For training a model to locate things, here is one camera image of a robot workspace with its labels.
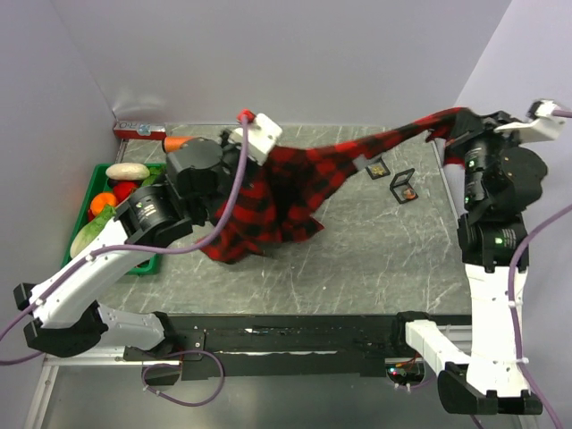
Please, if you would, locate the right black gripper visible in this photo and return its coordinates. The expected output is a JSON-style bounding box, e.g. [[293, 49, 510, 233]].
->
[[445, 107, 530, 212]]

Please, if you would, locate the red black plaid shirt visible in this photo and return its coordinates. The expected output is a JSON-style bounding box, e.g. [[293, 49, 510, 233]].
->
[[201, 107, 469, 264]]

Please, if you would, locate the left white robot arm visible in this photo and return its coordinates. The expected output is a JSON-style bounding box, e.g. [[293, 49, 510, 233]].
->
[[13, 125, 275, 359]]

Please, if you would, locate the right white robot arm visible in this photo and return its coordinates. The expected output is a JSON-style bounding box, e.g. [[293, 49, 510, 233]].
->
[[390, 108, 548, 416]]

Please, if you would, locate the black case with orange brooch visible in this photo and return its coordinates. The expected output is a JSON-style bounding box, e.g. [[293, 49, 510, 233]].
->
[[390, 168, 418, 205]]

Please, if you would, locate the black case with gold brooch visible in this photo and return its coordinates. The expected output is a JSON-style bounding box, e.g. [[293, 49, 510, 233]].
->
[[366, 157, 391, 180]]

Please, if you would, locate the orange cylindrical bottle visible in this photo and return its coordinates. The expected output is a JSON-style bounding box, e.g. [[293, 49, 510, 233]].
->
[[162, 136, 194, 154]]

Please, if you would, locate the toy green pepper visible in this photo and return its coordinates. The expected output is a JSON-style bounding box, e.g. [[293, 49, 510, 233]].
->
[[139, 173, 164, 188]]

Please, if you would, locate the red rectangular box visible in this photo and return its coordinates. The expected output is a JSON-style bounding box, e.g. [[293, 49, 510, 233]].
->
[[113, 121, 167, 140]]

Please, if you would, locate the toy white radish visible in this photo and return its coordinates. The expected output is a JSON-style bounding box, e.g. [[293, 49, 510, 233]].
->
[[105, 163, 150, 181]]

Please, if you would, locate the toy red tomato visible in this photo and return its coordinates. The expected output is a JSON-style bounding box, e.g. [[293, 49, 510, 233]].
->
[[112, 181, 139, 203]]

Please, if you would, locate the toy orange fruit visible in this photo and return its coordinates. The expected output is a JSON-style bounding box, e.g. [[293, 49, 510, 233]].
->
[[89, 192, 118, 216]]

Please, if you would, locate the green plastic basket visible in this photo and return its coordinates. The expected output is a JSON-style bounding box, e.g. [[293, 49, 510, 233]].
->
[[60, 163, 173, 276]]

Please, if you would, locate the toy napa cabbage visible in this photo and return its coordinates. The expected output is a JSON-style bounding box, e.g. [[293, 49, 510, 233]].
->
[[70, 205, 116, 258]]

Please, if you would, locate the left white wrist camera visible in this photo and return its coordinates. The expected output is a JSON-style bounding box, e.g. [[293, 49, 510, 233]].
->
[[231, 109, 282, 165]]

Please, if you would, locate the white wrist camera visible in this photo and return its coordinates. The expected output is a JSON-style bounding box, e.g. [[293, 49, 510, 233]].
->
[[231, 109, 282, 165], [494, 99, 571, 144]]

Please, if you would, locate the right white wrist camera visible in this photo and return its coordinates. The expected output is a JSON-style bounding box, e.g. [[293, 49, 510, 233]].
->
[[494, 99, 571, 144]]

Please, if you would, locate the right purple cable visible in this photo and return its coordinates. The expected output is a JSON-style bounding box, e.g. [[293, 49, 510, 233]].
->
[[468, 107, 572, 429]]

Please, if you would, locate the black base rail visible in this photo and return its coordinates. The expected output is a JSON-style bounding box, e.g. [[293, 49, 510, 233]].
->
[[123, 315, 416, 381]]

